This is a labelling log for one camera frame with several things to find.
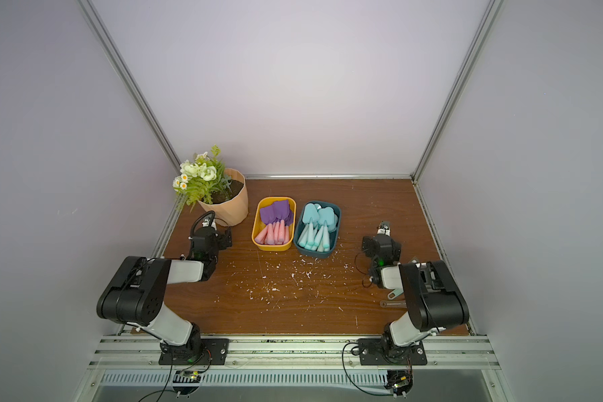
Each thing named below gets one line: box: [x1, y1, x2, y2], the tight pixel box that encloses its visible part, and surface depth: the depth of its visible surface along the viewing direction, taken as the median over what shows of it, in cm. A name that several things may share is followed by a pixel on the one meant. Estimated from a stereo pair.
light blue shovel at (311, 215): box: [302, 202, 320, 247], surface depth 102 cm
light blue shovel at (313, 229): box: [306, 223, 325, 252], surface depth 93 cm
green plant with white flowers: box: [172, 144, 232, 212], surface depth 81 cm
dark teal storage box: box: [293, 200, 342, 259], surface depth 100 cm
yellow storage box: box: [251, 195, 297, 253], surface depth 102 cm
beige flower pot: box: [197, 168, 249, 227], surface depth 94 cm
